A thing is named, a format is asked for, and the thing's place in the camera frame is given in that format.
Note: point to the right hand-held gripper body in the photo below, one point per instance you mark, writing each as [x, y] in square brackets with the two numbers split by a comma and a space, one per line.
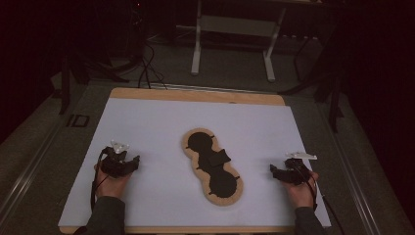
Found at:
[295, 173]

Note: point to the person's left hand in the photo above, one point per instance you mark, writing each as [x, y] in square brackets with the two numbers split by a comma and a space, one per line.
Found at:
[111, 187]

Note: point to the wooden peanut-shaped puzzle board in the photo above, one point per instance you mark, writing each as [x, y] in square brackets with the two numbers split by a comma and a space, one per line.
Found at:
[199, 163]

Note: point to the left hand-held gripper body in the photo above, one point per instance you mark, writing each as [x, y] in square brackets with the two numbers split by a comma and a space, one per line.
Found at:
[114, 164]

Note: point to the silver metal strip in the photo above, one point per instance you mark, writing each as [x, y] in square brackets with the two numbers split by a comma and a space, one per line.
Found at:
[212, 88]

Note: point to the white metal stand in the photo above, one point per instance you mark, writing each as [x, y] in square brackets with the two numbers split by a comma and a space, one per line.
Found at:
[195, 55]

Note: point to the person's right hand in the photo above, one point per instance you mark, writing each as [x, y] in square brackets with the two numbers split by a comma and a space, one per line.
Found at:
[303, 196]

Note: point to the black metal stand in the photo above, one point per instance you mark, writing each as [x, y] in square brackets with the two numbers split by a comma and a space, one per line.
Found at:
[65, 91]
[333, 107]

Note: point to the white table mat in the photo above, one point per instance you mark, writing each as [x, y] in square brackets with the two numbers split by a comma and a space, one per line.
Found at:
[156, 130]

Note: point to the metal floor rail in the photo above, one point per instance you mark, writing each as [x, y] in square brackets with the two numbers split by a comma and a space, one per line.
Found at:
[355, 182]
[29, 169]

